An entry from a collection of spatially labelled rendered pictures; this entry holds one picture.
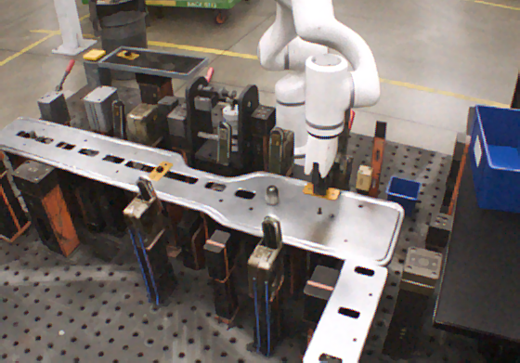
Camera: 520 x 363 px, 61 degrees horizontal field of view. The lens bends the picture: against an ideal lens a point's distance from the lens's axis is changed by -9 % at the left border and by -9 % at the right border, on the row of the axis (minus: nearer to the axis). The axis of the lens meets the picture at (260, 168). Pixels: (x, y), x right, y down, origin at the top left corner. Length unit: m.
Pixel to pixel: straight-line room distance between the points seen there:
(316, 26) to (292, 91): 0.63
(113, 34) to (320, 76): 3.27
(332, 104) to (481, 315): 0.52
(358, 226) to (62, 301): 0.89
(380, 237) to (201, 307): 0.55
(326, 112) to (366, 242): 0.33
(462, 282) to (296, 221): 0.42
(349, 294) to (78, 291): 0.85
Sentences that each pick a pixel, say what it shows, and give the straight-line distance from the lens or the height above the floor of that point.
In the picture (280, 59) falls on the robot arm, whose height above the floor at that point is 1.16.
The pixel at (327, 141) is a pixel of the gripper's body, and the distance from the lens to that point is 1.03.
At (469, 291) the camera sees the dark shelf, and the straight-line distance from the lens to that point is 1.07.
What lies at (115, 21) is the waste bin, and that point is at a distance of 4.04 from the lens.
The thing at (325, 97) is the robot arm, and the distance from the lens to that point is 0.97.
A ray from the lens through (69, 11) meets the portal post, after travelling 5.11.
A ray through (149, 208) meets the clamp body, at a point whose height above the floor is 1.04.
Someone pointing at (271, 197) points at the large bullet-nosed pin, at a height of 1.03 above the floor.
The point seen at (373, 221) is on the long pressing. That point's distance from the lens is 1.20.
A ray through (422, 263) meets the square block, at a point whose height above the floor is 1.06.
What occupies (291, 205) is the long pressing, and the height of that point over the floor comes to 1.00.
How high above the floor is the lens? 1.82
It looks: 37 degrees down
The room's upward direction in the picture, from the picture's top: 3 degrees counter-clockwise
